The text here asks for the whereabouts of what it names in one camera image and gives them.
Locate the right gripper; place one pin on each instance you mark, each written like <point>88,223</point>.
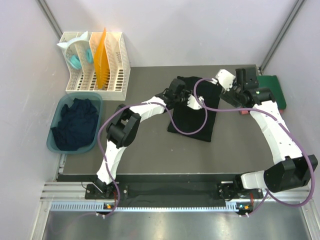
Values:
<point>229,96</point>

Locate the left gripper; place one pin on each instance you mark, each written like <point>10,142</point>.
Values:
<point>187,93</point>

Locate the black t shirt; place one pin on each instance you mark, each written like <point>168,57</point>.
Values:
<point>188,120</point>

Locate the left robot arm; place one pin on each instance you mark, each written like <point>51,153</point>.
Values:
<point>122,127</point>

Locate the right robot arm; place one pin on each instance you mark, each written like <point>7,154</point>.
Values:
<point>291,168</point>

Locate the folded green t shirt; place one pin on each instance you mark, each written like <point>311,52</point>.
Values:
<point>272,82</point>

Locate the folded pink t shirt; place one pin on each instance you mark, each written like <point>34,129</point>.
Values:
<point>243,112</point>

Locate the orange plastic folder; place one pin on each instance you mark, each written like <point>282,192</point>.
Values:
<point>101,63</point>

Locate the white file organizer rack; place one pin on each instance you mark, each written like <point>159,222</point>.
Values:
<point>85,80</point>

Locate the navy blue t shirt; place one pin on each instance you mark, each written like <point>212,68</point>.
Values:
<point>77,127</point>

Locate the teal cat ear headphones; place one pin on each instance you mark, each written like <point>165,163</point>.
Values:
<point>73,60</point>

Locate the teal plastic bin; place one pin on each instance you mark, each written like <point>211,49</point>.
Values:
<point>68,99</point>

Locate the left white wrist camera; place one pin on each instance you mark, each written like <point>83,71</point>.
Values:
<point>193,103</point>

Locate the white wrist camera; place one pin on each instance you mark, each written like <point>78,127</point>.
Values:
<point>224,78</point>
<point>193,103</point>

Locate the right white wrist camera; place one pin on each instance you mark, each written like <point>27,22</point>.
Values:
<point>224,78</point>

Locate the right corner aluminium post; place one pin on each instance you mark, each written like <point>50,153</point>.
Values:
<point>288,22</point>

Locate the corner aluminium post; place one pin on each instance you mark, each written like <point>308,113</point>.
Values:
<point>47,12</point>
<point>288,22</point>

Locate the aluminium frame rail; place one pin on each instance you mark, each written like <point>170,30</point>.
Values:
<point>75,191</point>

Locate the left corner aluminium post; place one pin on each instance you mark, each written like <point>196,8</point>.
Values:
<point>47,12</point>

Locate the white cable duct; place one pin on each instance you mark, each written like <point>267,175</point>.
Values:
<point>107,207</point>

